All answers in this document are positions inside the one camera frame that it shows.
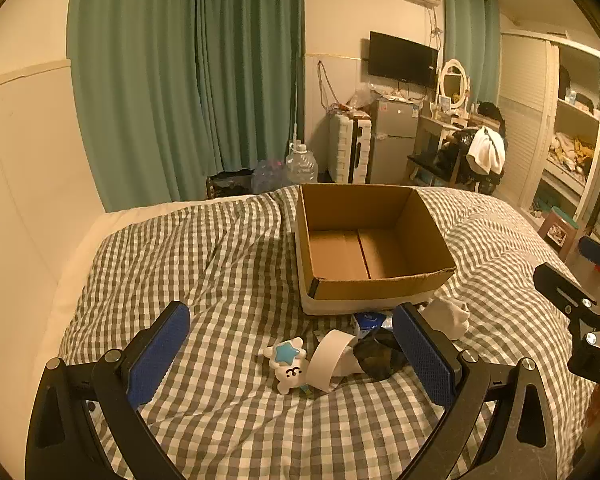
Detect white towel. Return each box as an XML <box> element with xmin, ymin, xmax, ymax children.
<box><xmin>466</xmin><ymin>126</ymin><xmax>507</xmax><ymax>173</ymax></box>

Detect thin white rod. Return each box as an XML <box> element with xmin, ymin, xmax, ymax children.
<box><xmin>293</xmin><ymin>75</ymin><xmax>302</xmax><ymax>146</ymax></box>

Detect silver small fridge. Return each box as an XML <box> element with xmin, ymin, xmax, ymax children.
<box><xmin>369</xmin><ymin>99</ymin><xmax>423</xmax><ymax>185</ymax></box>

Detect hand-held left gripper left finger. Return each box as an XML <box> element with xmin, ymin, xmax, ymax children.
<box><xmin>24</xmin><ymin>301</ymin><xmax>192</xmax><ymax>480</ymax></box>

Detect wooden chair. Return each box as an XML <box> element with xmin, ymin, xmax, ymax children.
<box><xmin>406</xmin><ymin>152</ymin><xmax>463</xmax><ymax>188</ymax></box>

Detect white toy with blue star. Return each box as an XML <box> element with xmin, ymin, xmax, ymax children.
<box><xmin>263</xmin><ymin>338</ymin><xmax>311</xmax><ymax>395</ymax></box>

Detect wide green curtain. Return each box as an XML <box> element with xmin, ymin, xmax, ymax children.
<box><xmin>67</xmin><ymin>0</ymin><xmax>306</xmax><ymax>213</ymax></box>

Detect clear snack bag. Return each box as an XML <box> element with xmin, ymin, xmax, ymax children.
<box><xmin>347</xmin><ymin>87</ymin><xmax>376</xmax><ymax>111</ymax></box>

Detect narrow green curtain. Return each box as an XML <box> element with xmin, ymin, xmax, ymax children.
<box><xmin>441</xmin><ymin>0</ymin><xmax>501</xmax><ymax>106</ymax></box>

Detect hanging wall cables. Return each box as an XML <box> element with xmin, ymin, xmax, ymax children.
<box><xmin>317</xmin><ymin>60</ymin><xmax>341</xmax><ymax>111</ymax></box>

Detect black wall television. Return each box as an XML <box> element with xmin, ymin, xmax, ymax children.
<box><xmin>369</xmin><ymin>31</ymin><xmax>439</xmax><ymax>88</ymax></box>

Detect grey checkered blanket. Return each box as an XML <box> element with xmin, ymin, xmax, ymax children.
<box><xmin>57</xmin><ymin>185</ymin><xmax>598</xmax><ymax>480</ymax></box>

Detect brown cardboard box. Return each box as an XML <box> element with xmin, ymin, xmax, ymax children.
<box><xmin>294</xmin><ymin>184</ymin><xmax>457</xmax><ymax>317</ymax></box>

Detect white vanity desk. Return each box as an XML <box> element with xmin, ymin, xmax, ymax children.
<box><xmin>412</xmin><ymin>110</ymin><xmax>473</xmax><ymax>161</ymax></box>

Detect black bag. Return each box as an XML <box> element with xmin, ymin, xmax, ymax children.
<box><xmin>206</xmin><ymin>170</ymin><xmax>256</xmax><ymax>200</ymax></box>

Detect bag of plastic bottles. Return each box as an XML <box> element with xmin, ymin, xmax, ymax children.
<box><xmin>252</xmin><ymin>158</ymin><xmax>288</xmax><ymax>195</ymax></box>

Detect large clear water jug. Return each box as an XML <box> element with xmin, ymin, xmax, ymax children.
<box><xmin>285</xmin><ymin>142</ymin><xmax>320</xmax><ymax>184</ymax></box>

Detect blue and white tissue packet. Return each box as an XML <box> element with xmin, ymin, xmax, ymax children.
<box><xmin>351</xmin><ymin>311</ymin><xmax>396</xmax><ymax>336</ymax></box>

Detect white rounded object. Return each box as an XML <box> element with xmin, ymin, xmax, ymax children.
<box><xmin>422</xmin><ymin>296</ymin><xmax>471</xmax><ymax>338</ymax></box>

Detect round white vanity mirror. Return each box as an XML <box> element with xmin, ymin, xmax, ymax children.
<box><xmin>437</xmin><ymin>59</ymin><xmax>468</xmax><ymax>111</ymax></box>

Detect white suitcase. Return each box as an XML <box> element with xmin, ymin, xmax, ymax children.
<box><xmin>328</xmin><ymin>112</ymin><xmax>373</xmax><ymax>184</ymax></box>

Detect chair with clothes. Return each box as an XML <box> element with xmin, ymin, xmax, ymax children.
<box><xmin>437</xmin><ymin>102</ymin><xmax>508</xmax><ymax>196</ymax></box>

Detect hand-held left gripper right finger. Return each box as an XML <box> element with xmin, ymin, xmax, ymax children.
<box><xmin>391</xmin><ymin>302</ymin><xmax>576</xmax><ymax>480</ymax></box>

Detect white wardrobe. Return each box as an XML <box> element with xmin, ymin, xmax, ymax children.
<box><xmin>497</xmin><ymin>30</ymin><xmax>600</xmax><ymax>231</ymax></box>

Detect white paper strip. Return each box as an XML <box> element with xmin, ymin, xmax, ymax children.
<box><xmin>306</xmin><ymin>329</ymin><xmax>368</xmax><ymax>393</ymax></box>

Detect dark mottled pouch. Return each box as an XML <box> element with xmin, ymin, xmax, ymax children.
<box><xmin>354</xmin><ymin>332</ymin><xmax>408</xmax><ymax>380</ymax></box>

